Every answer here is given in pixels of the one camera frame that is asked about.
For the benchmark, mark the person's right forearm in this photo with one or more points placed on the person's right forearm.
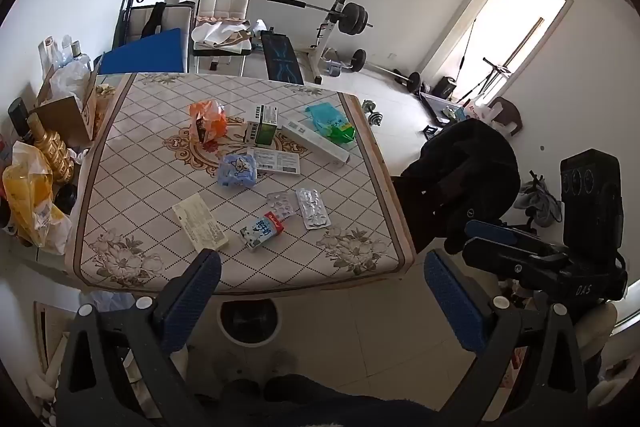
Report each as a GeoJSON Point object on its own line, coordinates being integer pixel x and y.
{"type": "Point", "coordinates": [595, 329]}

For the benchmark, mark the white barcode medicine box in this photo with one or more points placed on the white barcode medicine box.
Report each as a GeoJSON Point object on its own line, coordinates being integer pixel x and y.
{"type": "Point", "coordinates": [280, 162]}

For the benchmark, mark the orange snack bag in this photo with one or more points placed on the orange snack bag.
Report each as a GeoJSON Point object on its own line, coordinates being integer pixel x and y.
{"type": "Point", "coordinates": [215, 119]}

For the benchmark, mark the white barbell rack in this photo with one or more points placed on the white barbell rack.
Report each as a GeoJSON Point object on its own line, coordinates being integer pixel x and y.
{"type": "Point", "coordinates": [325, 37]}

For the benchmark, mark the cream flat box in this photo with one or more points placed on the cream flat box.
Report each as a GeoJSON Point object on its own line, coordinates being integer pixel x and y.
{"type": "Point", "coordinates": [200, 223]}

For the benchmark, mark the small dumbbell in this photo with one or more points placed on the small dumbbell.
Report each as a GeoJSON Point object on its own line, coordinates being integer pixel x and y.
{"type": "Point", "coordinates": [374, 113]}

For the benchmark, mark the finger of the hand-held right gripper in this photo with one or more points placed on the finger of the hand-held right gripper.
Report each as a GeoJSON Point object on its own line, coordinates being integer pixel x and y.
{"type": "Point", "coordinates": [495, 233]}
{"type": "Point", "coordinates": [517, 266]}

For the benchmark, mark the small milk carton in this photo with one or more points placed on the small milk carton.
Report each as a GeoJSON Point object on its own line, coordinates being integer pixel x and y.
{"type": "Point", "coordinates": [262, 232]}

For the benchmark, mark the green white carton box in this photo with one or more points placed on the green white carton box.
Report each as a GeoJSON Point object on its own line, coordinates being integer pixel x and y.
{"type": "Point", "coordinates": [265, 132]}

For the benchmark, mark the long white box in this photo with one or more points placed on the long white box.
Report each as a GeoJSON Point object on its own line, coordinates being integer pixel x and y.
{"type": "Point", "coordinates": [315, 143]}

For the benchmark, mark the clear blister pack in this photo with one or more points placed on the clear blister pack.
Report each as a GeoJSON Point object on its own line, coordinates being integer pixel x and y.
{"type": "Point", "coordinates": [282, 204]}

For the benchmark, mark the black speaker box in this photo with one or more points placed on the black speaker box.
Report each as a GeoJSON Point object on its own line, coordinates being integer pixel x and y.
{"type": "Point", "coordinates": [445, 88]}

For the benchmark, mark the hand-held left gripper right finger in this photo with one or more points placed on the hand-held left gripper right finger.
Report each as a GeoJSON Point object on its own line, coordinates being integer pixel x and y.
{"type": "Point", "coordinates": [452, 302]}

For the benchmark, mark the barbell with black plates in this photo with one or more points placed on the barbell with black plates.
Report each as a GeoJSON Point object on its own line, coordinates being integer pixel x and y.
{"type": "Point", "coordinates": [355, 19]}

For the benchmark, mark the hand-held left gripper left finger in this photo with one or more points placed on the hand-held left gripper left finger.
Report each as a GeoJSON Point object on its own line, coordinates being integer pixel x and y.
{"type": "Point", "coordinates": [197, 292]}

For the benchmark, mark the blue tissue packet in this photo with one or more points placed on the blue tissue packet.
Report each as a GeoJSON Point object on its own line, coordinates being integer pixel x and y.
{"type": "Point", "coordinates": [237, 170]}

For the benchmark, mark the silver blister pack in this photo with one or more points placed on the silver blister pack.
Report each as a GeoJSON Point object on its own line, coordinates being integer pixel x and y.
{"type": "Point", "coordinates": [312, 209]}

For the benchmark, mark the grey shoes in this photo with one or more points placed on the grey shoes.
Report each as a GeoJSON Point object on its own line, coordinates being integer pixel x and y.
{"type": "Point", "coordinates": [540, 202]}

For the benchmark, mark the white trash bin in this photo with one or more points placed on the white trash bin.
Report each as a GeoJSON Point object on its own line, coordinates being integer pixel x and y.
{"type": "Point", "coordinates": [248, 322]}

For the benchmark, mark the black jacket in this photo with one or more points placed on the black jacket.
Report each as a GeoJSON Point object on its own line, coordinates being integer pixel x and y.
{"type": "Point", "coordinates": [465, 177]}

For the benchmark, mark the white cloth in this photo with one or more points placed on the white cloth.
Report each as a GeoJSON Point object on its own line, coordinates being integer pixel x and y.
{"type": "Point", "coordinates": [217, 32]}

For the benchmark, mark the golden bottle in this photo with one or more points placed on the golden bottle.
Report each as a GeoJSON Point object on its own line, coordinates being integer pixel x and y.
{"type": "Point", "coordinates": [50, 147]}

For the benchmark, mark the brown plastic stool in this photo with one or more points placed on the brown plastic stool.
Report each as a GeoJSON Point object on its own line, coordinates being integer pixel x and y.
{"type": "Point", "coordinates": [509, 114]}

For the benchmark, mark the yellow plastic bag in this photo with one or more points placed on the yellow plastic bag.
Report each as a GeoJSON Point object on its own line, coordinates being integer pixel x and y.
{"type": "Point", "coordinates": [32, 202]}

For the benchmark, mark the floor barbell with plates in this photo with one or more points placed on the floor barbell with plates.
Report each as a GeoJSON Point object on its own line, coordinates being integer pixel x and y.
{"type": "Point", "coordinates": [412, 82]}

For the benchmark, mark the brown cardboard box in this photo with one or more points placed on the brown cardboard box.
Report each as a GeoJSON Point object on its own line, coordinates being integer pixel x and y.
{"type": "Point", "coordinates": [65, 117]}

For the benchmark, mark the white plastic bag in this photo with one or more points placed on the white plastic bag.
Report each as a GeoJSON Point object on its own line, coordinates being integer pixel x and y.
{"type": "Point", "coordinates": [70, 79]}

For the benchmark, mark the black weight bench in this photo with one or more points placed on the black weight bench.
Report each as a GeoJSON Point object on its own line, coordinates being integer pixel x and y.
{"type": "Point", "coordinates": [282, 54]}

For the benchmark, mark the blue green rice bag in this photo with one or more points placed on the blue green rice bag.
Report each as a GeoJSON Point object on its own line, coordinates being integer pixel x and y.
{"type": "Point", "coordinates": [327, 119]}

